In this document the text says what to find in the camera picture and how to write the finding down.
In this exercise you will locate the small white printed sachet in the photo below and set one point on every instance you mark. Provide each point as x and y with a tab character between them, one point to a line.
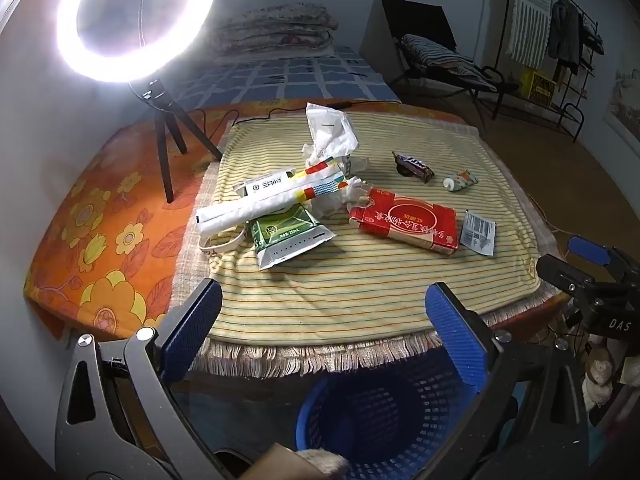
477	232

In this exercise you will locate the blue plastic basket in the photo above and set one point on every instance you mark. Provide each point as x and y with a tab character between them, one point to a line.
360	410

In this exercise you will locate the red carton box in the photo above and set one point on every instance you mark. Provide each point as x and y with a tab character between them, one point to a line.
410	220

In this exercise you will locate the blue checkered bed sheet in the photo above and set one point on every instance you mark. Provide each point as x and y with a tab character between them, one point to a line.
300	75

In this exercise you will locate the dark purple candy wrapper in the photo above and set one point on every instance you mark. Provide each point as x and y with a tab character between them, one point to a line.
417	165

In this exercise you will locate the dark jacket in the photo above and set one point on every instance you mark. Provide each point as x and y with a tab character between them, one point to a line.
565	35

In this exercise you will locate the small colourful tube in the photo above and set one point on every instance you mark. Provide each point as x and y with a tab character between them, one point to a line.
462	180

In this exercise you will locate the yellow crate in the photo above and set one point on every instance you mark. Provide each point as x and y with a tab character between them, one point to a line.
537	85

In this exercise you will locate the wall poster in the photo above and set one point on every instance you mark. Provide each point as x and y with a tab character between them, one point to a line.
625	105

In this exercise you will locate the striped cushion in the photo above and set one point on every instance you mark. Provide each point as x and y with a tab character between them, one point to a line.
440	55

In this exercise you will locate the brown cardboard piece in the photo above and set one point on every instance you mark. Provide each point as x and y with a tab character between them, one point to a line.
280	465

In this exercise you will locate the black folding chair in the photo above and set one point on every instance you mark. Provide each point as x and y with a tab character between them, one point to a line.
415	15

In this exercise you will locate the folded floral quilt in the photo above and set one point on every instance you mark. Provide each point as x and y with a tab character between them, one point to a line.
280	25

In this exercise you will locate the colourful patterned white wrapper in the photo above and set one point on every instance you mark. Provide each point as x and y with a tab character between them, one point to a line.
240	215

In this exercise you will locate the black metal clothes rack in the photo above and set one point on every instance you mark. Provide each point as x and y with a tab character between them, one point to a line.
570	110

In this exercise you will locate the yellow striped fringed cloth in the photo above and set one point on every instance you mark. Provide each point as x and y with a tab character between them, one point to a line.
350	280

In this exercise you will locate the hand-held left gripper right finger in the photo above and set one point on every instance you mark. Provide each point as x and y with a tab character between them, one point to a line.
457	340

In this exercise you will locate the white plastic bag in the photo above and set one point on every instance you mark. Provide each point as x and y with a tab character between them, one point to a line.
327	130

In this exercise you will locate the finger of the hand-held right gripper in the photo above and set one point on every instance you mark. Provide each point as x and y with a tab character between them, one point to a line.
590	250
560	270

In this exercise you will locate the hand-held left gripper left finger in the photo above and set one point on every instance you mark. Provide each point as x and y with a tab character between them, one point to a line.
195	330

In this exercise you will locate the white printed box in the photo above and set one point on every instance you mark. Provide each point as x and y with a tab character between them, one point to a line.
265	185

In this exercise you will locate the black tripod legs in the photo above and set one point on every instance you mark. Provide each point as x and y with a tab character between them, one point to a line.
162	110

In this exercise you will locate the striped white towel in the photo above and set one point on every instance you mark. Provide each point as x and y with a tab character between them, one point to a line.
530	15

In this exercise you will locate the orange floral blanket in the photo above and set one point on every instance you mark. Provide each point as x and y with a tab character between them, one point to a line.
115	200

